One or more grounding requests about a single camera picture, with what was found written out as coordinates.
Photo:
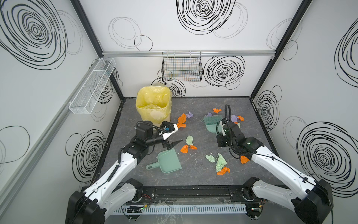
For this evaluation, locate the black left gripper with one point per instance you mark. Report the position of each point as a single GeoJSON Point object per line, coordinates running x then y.
{"type": "Point", "coordinates": [166, 140]}

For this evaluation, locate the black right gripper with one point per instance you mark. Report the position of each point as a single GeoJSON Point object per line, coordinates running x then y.
{"type": "Point", "coordinates": [221, 138]}

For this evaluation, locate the green dustpan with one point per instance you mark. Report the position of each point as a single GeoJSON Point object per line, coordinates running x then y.
{"type": "Point", "coordinates": [167, 161]}

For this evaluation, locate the green hand brush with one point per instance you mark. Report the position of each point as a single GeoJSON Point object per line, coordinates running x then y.
{"type": "Point", "coordinates": [210, 122]}

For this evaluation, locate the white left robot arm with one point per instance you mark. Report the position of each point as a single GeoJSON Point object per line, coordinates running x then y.
{"type": "Point", "coordinates": [99, 201]}

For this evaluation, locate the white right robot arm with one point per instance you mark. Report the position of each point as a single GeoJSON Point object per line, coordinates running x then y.
{"type": "Point", "coordinates": [310, 199]}

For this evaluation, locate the orange paper scrap centre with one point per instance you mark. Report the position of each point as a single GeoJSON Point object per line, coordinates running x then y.
{"type": "Point", "coordinates": [186, 148]}

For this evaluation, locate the green paper scrap centre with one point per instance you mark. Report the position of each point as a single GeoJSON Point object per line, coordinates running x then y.
{"type": "Point", "coordinates": [189, 140]}

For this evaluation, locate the small green paper scrap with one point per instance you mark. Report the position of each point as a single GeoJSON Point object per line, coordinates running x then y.
{"type": "Point", "coordinates": [210, 158]}

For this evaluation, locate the green paper scrap front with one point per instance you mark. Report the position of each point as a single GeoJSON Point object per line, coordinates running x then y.
{"type": "Point", "coordinates": [220, 163]}

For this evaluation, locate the orange paper scrap right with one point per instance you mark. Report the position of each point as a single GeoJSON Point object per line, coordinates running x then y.
{"type": "Point", "coordinates": [244, 159]}

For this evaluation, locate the orange paper scrap front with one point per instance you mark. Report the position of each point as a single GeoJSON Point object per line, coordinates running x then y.
{"type": "Point", "coordinates": [223, 171]}

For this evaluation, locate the orange paper scrap near bin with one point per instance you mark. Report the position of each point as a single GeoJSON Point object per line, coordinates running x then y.
{"type": "Point", "coordinates": [181, 121]}

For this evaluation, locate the small orange paper scrap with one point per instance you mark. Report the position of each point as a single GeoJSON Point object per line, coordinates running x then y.
{"type": "Point", "coordinates": [240, 118]}

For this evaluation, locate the orange crumpled paper scrap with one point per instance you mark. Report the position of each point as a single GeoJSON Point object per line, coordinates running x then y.
{"type": "Point", "coordinates": [215, 110]}

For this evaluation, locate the small purple paper scrap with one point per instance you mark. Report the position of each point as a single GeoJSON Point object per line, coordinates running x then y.
{"type": "Point", "coordinates": [189, 115]}

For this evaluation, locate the beige bin with yellow bag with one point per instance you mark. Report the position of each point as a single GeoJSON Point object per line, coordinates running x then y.
{"type": "Point", "coordinates": [154, 104]}

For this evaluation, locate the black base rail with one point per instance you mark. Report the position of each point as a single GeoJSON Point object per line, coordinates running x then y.
{"type": "Point", "coordinates": [190, 191]}

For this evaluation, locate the white slotted cable duct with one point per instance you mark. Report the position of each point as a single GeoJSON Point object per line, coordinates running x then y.
{"type": "Point", "coordinates": [182, 209]}

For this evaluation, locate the black wire basket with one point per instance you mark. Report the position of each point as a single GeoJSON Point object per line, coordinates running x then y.
{"type": "Point", "coordinates": [184, 66]}

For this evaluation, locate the clear wall shelf tray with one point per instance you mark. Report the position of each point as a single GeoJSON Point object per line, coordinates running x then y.
{"type": "Point", "coordinates": [96, 87]}

